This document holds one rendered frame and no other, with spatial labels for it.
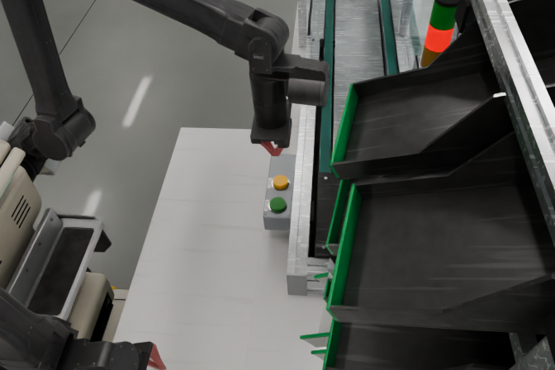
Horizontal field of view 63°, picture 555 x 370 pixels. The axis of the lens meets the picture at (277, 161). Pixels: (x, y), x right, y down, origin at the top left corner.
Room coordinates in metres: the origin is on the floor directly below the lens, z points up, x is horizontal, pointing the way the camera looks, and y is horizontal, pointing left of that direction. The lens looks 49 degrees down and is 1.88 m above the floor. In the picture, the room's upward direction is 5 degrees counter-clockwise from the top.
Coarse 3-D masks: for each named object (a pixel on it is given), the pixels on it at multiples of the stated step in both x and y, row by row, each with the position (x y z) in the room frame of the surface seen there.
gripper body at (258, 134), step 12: (264, 108) 0.56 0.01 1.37; (276, 108) 0.56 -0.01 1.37; (288, 108) 0.61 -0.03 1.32; (264, 120) 0.56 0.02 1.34; (276, 120) 0.56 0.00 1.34; (288, 120) 0.58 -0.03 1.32; (252, 132) 0.55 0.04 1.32; (264, 132) 0.55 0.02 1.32; (276, 132) 0.55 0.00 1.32; (288, 132) 0.55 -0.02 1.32
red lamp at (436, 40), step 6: (432, 30) 0.76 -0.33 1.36; (438, 30) 0.75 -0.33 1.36; (450, 30) 0.75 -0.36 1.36; (426, 36) 0.77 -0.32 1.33; (432, 36) 0.76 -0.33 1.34; (438, 36) 0.75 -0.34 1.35; (444, 36) 0.74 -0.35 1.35; (450, 36) 0.75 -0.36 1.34; (426, 42) 0.77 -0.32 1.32; (432, 42) 0.75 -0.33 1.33; (438, 42) 0.75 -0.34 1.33; (444, 42) 0.75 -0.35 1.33; (432, 48) 0.75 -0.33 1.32; (438, 48) 0.75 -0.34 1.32; (444, 48) 0.75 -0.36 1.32
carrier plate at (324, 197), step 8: (320, 176) 0.72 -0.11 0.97; (328, 176) 0.72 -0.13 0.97; (320, 184) 0.70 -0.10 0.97; (328, 184) 0.69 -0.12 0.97; (336, 184) 0.69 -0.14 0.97; (320, 192) 0.67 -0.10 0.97; (328, 192) 0.67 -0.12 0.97; (336, 192) 0.67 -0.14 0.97; (320, 200) 0.65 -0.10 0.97; (328, 200) 0.65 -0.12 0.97; (320, 208) 0.62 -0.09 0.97; (328, 208) 0.62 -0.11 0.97; (320, 216) 0.60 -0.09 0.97; (328, 216) 0.60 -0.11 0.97; (320, 224) 0.58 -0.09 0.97; (328, 224) 0.58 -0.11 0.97; (320, 232) 0.56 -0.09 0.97; (328, 232) 0.56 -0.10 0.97; (320, 240) 0.54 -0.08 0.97; (320, 248) 0.52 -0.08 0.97; (320, 256) 0.50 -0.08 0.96; (328, 256) 0.50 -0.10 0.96
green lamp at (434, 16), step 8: (432, 8) 0.78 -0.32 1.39; (440, 8) 0.75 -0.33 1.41; (448, 8) 0.75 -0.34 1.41; (456, 8) 0.75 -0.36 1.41; (432, 16) 0.77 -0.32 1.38; (440, 16) 0.75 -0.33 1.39; (448, 16) 0.75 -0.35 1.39; (432, 24) 0.76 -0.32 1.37; (440, 24) 0.75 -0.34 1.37; (448, 24) 0.74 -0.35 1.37
